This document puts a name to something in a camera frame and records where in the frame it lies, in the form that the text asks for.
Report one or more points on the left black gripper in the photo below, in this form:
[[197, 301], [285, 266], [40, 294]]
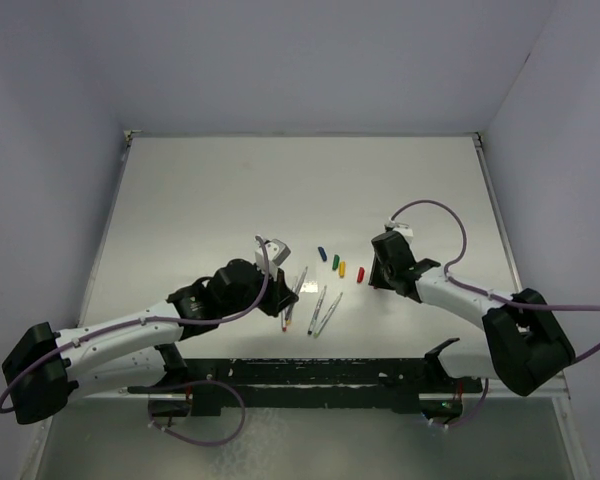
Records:
[[280, 295]]

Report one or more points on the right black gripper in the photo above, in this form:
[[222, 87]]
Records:
[[375, 279]]

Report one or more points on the yellow pen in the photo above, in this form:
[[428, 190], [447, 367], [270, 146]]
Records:
[[288, 316]]

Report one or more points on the purple pen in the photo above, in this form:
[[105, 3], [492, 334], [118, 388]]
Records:
[[300, 281]]

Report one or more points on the green pen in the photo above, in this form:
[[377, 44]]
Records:
[[327, 316]]

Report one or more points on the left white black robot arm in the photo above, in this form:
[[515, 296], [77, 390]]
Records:
[[47, 369]]

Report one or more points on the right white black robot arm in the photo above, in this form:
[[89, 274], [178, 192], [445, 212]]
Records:
[[524, 344]]

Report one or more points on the blue pen cap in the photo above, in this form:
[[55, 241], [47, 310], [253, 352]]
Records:
[[322, 253]]

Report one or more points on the blue pen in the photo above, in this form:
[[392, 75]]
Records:
[[316, 311]]

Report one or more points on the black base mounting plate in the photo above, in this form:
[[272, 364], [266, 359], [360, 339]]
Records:
[[404, 386]]

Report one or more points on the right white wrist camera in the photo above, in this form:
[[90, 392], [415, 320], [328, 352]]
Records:
[[402, 228]]

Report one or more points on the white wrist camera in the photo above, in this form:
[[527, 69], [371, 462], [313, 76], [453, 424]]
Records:
[[270, 255], [402, 228]]

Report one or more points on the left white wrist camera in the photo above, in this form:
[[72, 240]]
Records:
[[270, 255]]

